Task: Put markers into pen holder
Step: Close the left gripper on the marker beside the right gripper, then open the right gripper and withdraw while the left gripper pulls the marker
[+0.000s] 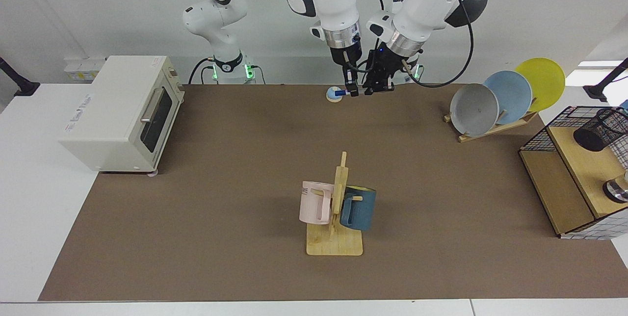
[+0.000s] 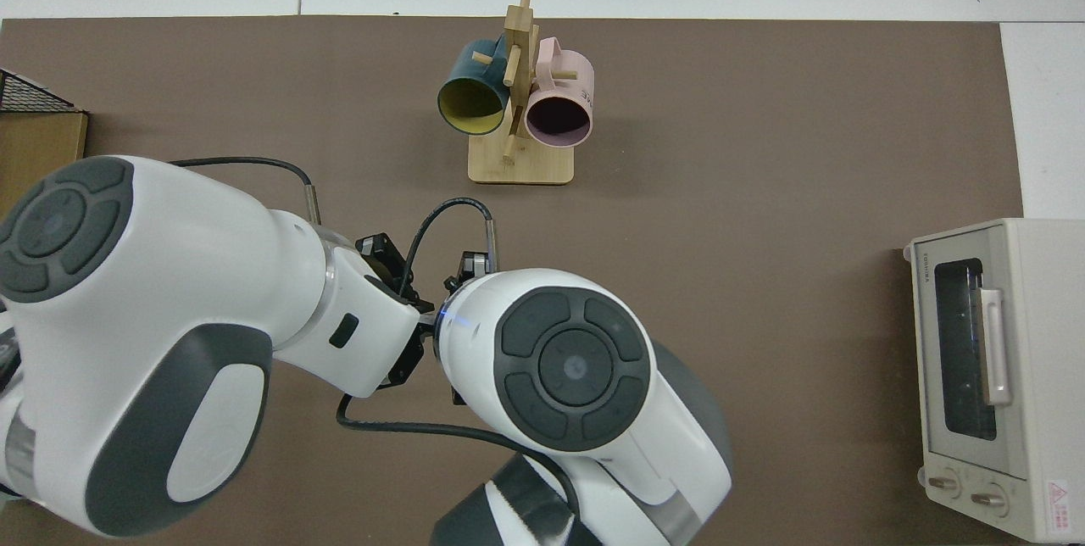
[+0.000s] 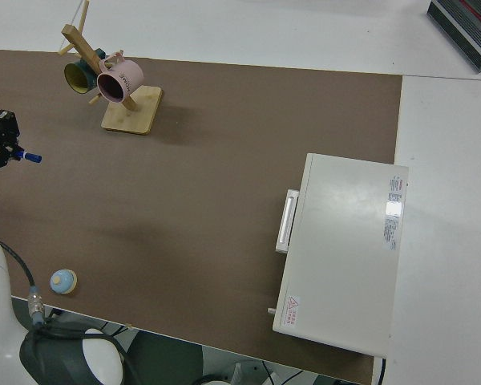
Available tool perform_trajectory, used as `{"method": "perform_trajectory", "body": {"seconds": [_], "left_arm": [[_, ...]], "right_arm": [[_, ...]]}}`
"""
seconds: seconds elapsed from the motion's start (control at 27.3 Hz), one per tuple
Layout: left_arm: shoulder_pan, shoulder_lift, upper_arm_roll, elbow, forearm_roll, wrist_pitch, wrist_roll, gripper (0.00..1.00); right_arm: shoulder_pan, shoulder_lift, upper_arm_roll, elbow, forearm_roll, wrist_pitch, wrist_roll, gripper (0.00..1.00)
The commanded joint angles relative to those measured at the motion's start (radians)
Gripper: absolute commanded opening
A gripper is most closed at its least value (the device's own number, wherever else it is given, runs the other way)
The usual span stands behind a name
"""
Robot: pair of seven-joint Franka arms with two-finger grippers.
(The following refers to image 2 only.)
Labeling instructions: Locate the wooden cup stand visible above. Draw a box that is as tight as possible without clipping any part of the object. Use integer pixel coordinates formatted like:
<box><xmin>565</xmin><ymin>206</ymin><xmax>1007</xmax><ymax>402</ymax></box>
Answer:
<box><xmin>468</xmin><ymin>0</ymin><xmax>579</xmax><ymax>186</ymax></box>

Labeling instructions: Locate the dark teal mug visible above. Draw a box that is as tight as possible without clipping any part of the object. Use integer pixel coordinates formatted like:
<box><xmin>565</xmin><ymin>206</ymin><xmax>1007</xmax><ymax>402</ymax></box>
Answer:
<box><xmin>437</xmin><ymin>37</ymin><xmax>512</xmax><ymax>137</ymax></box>

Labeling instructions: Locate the pink mug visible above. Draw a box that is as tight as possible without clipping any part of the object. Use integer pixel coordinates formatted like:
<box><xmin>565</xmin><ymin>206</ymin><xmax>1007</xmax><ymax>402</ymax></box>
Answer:
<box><xmin>524</xmin><ymin>36</ymin><xmax>595</xmax><ymax>148</ymax></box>

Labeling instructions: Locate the brown table cloth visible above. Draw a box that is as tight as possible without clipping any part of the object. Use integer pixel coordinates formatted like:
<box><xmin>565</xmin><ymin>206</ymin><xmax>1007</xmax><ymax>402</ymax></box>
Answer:
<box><xmin>0</xmin><ymin>16</ymin><xmax>1022</xmax><ymax>546</ymax></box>

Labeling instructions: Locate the pale toaster oven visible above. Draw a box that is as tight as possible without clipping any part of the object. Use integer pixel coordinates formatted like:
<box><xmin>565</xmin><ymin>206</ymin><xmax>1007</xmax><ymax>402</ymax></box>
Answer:
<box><xmin>903</xmin><ymin>218</ymin><xmax>1085</xmax><ymax>544</ymax></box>

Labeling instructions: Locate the wire basket with wooden floor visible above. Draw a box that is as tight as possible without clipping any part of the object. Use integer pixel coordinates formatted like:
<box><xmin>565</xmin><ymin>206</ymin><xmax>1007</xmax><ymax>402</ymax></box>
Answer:
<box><xmin>0</xmin><ymin>69</ymin><xmax>90</xmax><ymax>220</ymax></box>

